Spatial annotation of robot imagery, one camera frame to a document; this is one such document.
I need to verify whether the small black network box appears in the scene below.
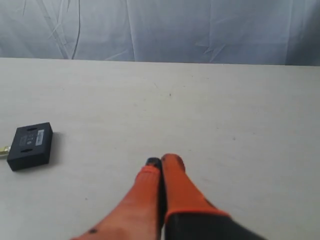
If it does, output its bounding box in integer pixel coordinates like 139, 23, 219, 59
7, 122, 53, 172

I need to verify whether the yellow ethernet cable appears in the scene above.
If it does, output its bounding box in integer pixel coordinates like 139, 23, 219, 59
0, 145, 10, 161

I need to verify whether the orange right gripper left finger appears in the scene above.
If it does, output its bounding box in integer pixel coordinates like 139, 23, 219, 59
75, 157, 162, 240

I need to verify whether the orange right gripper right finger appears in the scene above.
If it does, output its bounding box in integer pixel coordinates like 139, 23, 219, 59
161, 153, 262, 240

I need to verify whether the grey backdrop cloth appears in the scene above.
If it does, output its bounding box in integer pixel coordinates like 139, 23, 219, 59
0, 0, 320, 66

